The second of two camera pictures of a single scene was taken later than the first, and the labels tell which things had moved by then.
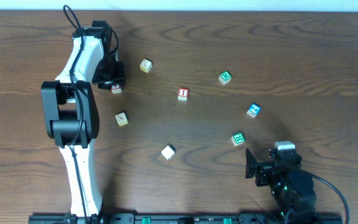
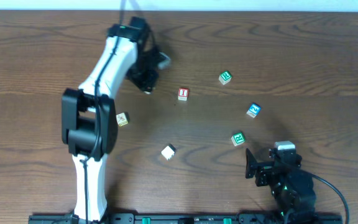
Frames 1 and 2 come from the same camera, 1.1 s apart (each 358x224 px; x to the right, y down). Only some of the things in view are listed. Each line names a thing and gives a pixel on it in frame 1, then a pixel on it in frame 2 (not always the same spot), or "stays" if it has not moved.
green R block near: [238, 139] stays
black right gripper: [262, 171] stays
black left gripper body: [111, 78] to [146, 82]
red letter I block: [183, 94] stays
